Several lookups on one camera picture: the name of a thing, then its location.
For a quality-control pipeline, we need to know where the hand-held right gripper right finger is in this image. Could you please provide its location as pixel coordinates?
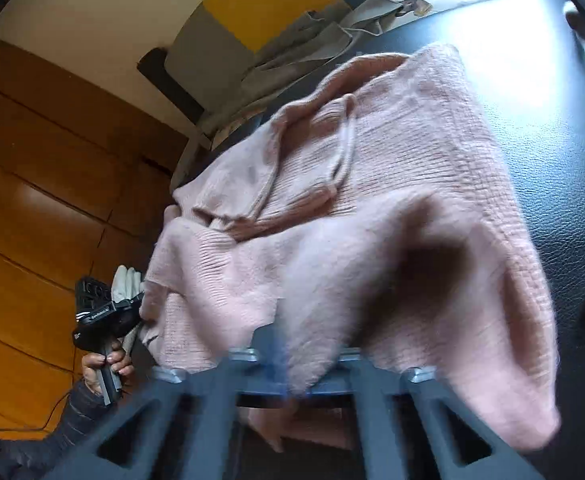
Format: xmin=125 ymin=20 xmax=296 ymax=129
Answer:
xmin=323 ymin=347 xmax=541 ymax=480

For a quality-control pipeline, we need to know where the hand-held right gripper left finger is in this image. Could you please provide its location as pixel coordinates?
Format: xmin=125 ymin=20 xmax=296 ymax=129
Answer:
xmin=57 ymin=329 xmax=293 ymax=480

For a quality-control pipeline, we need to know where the pink knit sweater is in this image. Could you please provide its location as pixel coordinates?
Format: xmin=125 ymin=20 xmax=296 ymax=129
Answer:
xmin=140 ymin=42 xmax=563 ymax=454

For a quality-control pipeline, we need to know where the person's left forearm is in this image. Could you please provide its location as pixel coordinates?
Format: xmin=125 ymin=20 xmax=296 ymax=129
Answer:
xmin=0 ymin=377 xmax=118 ymax=480

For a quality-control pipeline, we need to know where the person's left hand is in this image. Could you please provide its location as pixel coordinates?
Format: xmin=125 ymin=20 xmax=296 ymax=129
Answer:
xmin=81 ymin=338 xmax=136 ymax=395

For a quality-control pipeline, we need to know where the white knit garment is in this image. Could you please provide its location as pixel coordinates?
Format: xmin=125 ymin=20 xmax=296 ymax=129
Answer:
xmin=112 ymin=266 xmax=146 ymax=356

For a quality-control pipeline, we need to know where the wooden wardrobe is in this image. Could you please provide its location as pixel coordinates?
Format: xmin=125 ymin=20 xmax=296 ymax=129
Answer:
xmin=0 ymin=40 xmax=189 ymax=432

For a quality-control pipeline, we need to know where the grey cloth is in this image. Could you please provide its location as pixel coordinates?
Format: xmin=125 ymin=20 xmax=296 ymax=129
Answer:
xmin=197 ymin=0 xmax=409 ymax=132

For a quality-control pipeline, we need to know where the grey yellow teal sofa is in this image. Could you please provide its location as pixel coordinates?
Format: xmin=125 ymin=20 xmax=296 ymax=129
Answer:
xmin=137 ymin=0 xmax=448 ymax=152

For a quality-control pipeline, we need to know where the thin black cable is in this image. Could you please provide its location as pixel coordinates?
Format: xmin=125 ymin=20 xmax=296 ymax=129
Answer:
xmin=0 ymin=394 xmax=69 ymax=434

